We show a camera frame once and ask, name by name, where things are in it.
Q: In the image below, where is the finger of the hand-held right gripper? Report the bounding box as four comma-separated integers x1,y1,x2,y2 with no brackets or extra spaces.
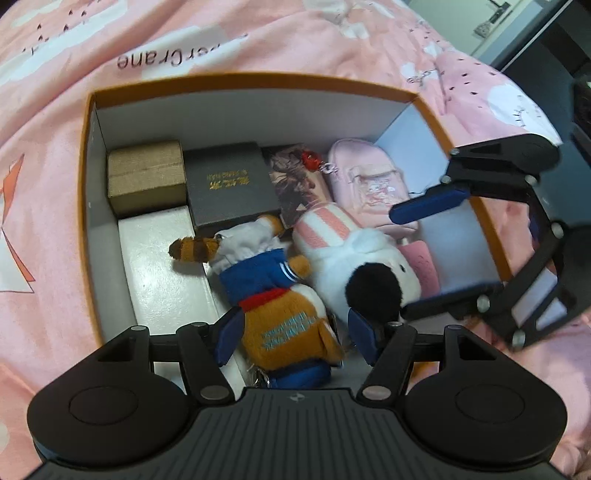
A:
402,224,571,321
389,138,539,225

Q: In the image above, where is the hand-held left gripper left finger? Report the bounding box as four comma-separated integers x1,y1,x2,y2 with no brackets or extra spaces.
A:
95,306,245,404

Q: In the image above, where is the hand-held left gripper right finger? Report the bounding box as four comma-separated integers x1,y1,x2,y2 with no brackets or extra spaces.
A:
348,307,499,403

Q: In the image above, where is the pink backpack pouch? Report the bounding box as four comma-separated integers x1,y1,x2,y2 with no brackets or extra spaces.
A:
328,137,421,236

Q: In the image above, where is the white dog plush toy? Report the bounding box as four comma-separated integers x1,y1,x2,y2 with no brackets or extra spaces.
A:
292,202,423,324

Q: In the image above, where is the photo card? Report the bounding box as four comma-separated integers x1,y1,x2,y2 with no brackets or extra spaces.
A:
261,143,333,229

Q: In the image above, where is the black gift box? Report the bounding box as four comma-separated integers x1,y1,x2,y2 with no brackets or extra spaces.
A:
183,141,282,238

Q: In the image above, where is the orange cardboard box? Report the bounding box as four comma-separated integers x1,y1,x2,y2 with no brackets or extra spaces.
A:
78,71,513,365

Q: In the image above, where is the white box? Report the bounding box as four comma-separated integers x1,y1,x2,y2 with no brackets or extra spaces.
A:
117,205,245,398

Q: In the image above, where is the small brown cardboard box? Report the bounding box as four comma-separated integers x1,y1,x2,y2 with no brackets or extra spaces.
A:
107,140,188,217

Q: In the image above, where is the grey door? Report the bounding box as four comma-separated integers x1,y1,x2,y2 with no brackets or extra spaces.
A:
409,0,571,70

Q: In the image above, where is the pink printed blanket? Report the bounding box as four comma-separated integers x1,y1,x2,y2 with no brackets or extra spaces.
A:
0,0,591,480

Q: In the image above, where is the red charm keychain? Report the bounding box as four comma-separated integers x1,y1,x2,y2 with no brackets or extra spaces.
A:
301,150,340,175

